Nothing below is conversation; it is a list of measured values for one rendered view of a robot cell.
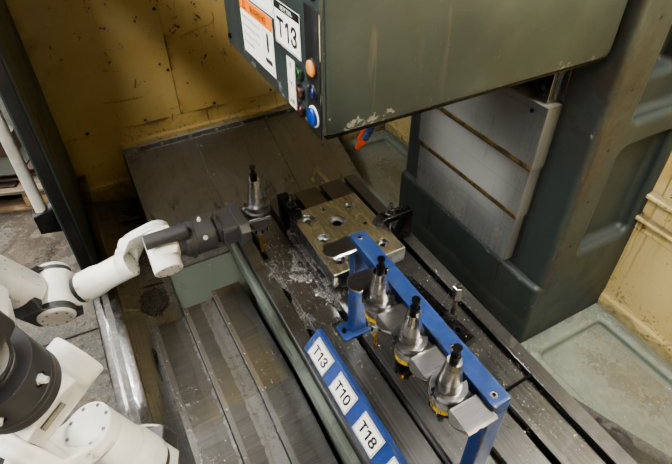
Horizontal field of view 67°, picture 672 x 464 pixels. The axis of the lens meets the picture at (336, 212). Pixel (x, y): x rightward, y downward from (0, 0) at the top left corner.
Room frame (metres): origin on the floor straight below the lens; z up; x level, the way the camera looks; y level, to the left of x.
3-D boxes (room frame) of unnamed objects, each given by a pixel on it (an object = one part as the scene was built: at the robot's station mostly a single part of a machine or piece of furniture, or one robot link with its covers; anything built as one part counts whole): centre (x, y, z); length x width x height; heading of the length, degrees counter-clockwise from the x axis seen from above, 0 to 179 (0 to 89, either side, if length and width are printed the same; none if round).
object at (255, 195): (0.96, 0.19, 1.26); 0.04 x 0.04 x 0.07
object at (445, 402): (0.47, -0.19, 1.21); 0.06 x 0.06 x 0.03
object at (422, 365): (0.52, -0.16, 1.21); 0.07 x 0.05 x 0.01; 118
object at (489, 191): (1.28, -0.40, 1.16); 0.48 x 0.05 x 0.51; 28
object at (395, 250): (1.12, -0.03, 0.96); 0.29 x 0.23 x 0.05; 28
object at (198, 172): (1.65, 0.31, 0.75); 0.89 x 0.67 x 0.26; 118
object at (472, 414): (0.42, -0.21, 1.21); 0.07 x 0.05 x 0.01; 118
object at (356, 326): (0.83, -0.05, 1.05); 0.10 x 0.05 x 0.30; 118
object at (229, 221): (0.91, 0.28, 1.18); 0.13 x 0.12 x 0.10; 28
